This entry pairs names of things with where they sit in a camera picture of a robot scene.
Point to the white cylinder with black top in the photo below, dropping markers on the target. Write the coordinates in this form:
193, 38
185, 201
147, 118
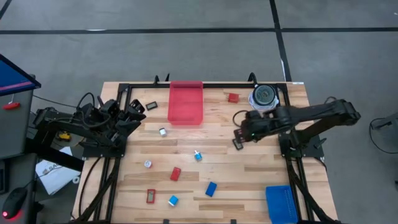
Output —
264, 93

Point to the red rectangular block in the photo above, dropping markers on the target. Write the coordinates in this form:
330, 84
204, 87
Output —
175, 173

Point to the grey metal cabinet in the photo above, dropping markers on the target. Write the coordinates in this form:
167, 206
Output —
15, 130

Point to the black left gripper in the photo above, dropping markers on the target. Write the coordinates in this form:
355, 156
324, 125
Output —
126, 116

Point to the black aluminium table frame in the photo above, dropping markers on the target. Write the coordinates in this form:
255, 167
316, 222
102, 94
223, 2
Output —
217, 85

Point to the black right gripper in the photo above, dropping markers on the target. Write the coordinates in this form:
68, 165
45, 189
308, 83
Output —
253, 128

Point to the blue rectangular block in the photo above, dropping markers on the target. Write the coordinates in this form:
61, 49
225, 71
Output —
211, 188

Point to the grey desk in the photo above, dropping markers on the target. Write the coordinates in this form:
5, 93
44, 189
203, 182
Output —
25, 174

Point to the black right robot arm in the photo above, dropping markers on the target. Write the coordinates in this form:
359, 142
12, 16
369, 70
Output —
311, 112

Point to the black diagonal beam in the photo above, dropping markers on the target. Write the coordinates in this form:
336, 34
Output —
56, 157

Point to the blue plastic bin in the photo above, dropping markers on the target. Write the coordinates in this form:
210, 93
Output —
280, 205

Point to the blue white cube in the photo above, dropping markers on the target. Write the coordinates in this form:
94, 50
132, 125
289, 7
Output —
173, 200

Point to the white printed cardboard box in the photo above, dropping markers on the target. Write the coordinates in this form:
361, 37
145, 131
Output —
53, 177

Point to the blue white sharpener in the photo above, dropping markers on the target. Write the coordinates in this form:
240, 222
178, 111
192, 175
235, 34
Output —
198, 155

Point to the red digital clock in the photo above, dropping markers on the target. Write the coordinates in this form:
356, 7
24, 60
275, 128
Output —
150, 196

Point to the red translucent plastic bin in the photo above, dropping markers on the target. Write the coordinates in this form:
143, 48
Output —
186, 105

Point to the monitor with blue screen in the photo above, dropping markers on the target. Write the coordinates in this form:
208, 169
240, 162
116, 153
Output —
12, 77

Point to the red square block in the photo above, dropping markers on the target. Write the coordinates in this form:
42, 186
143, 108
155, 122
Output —
233, 98

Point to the red tag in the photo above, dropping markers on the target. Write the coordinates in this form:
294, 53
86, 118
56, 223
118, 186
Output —
11, 106

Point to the grey chair base leg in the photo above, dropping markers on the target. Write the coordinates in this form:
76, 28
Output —
384, 122

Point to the white silver cube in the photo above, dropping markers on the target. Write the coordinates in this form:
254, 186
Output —
163, 132

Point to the black digital clock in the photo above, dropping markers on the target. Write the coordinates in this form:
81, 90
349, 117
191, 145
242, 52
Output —
238, 145
151, 106

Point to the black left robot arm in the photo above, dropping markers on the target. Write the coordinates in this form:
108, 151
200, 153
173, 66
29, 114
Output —
77, 127

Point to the small round white cap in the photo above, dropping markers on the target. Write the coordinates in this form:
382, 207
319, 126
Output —
148, 163

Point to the black computer mouse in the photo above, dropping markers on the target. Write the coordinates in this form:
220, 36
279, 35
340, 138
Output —
14, 202

